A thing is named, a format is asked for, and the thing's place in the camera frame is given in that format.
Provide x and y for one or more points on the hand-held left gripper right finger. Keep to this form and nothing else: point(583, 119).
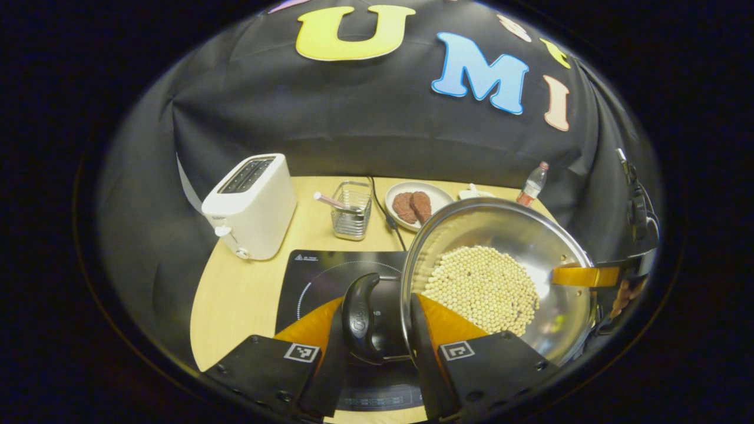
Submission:
point(430, 377)

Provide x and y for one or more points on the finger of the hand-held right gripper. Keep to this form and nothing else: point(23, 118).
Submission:
point(583, 277)
point(605, 309)

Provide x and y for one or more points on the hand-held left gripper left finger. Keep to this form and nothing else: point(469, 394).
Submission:
point(327, 377)

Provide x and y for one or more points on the stainless steel pot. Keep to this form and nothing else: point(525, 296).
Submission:
point(500, 227)

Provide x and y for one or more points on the black induction cooktop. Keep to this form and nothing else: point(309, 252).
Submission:
point(318, 271)

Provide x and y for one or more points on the pile of yellow soybeans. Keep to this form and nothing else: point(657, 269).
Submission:
point(480, 288)

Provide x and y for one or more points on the clear plastic water bottle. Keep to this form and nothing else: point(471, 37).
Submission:
point(533, 185)

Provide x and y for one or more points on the white divided dish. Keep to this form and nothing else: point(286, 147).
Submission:
point(474, 193)

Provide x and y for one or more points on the white oval plate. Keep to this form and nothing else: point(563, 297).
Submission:
point(439, 194)

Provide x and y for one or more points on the brown meat patty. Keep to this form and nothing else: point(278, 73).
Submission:
point(422, 206)
point(403, 208)

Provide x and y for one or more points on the pink straw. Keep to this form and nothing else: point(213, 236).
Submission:
point(330, 201)

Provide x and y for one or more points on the white toaster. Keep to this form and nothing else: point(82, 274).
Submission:
point(259, 212)

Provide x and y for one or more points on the black backdrop cloth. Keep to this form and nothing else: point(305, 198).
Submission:
point(353, 118)

